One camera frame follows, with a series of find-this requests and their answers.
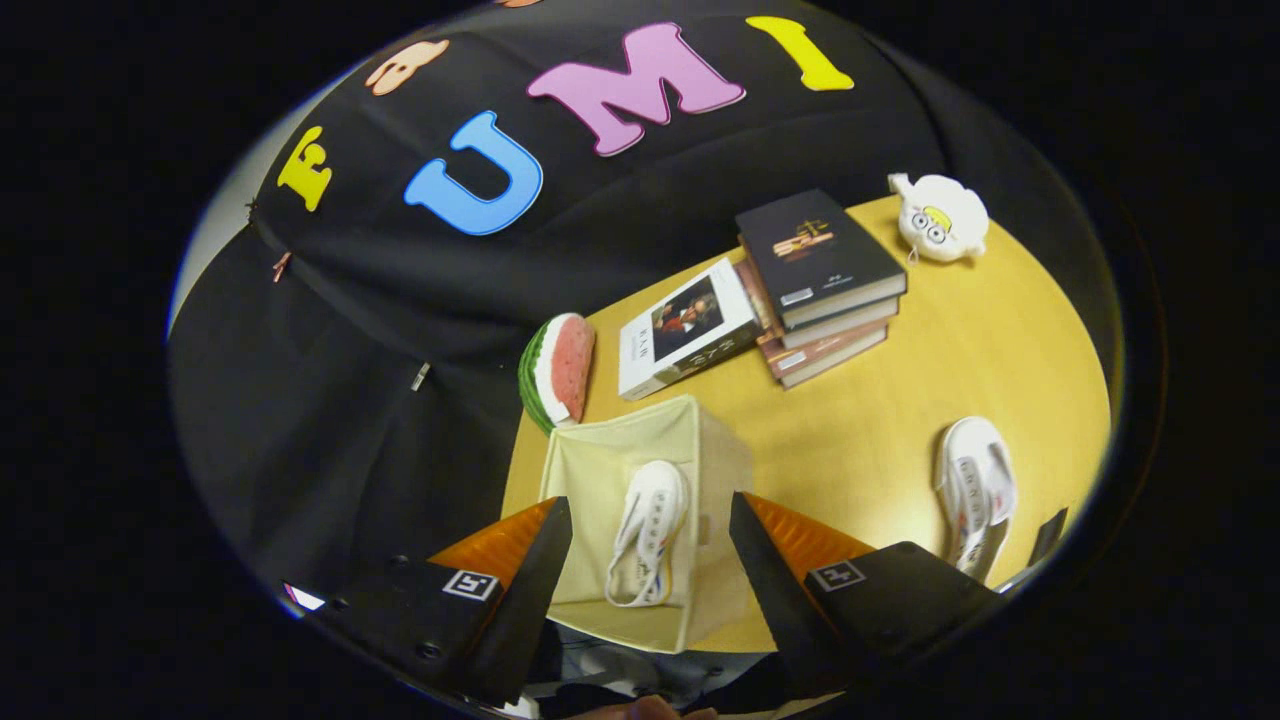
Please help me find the black flat object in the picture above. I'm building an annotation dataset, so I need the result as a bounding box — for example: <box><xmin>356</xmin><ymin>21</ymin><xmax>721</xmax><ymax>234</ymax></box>
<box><xmin>1029</xmin><ymin>508</ymin><xmax>1069</xmax><ymax>567</ymax></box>

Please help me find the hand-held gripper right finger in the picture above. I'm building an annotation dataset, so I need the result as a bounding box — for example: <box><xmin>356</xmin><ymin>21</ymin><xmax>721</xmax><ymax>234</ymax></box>
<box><xmin>728</xmin><ymin>491</ymin><xmax>1002</xmax><ymax>698</ymax></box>

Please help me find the watermelon slice plush toy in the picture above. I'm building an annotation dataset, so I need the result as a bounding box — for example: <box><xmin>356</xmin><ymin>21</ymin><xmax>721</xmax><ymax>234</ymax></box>
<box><xmin>517</xmin><ymin>313</ymin><xmax>597</xmax><ymax>435</ymax></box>

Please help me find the white plush toy yellow face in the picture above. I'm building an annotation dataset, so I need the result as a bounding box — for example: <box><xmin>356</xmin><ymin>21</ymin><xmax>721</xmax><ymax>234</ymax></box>
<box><xmin>888</xmin><ymin>173</ymin><xmax>991</xmax><ymax>265</ymax></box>

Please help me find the white portrait cover book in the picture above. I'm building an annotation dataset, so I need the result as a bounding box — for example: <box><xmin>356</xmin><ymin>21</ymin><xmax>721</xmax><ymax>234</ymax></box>
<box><xmin>617</xmin><ymin>257</ymin><xmax>764</xmax><ymax>402</ymax></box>

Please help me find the black backdrop cloth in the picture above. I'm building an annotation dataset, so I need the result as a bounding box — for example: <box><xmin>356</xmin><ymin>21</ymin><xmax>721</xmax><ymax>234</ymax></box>
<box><xmin>168</xmin><ymin>0</ymin><xmax>1121</xmax><ymax>601</ymax></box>

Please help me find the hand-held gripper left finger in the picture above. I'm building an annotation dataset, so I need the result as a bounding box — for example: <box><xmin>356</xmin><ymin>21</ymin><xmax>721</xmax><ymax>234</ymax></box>
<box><xmin>296</xmin><ymin>497</ymin><xmax>574</xmax><ymax>708</ymax></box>

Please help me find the brown cover book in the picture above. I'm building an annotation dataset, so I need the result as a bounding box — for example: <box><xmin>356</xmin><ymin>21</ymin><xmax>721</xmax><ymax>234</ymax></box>
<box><xmin>755</xmin><ymin>320</ymin><xmax>890</xmax><ymax>390</ymax></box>

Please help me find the black cover book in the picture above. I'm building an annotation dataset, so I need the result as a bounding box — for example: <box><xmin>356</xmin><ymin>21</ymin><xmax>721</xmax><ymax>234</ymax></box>
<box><xmin>735</xmin><ymin>189</ymin><xmax>908</xmax><ymax>330</ymax></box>

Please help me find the white canvas shoe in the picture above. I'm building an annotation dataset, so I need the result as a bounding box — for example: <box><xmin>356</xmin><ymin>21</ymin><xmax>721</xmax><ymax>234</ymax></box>
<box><xmin>935</xmin><ymin>416</ymin><xmax>1018</xmax><ymax>586</ymax></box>
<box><xmin>605</xmin><ymin>460</ymin><xmax>691</xmax><ymax>608</ymax></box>

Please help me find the beige fabric storage box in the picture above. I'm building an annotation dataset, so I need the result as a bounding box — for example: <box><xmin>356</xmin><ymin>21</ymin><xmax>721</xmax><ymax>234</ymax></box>
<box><xmin>540</xmin><ymin>395</ymin><xmax>757</xmax><ymax>655</ymax></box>

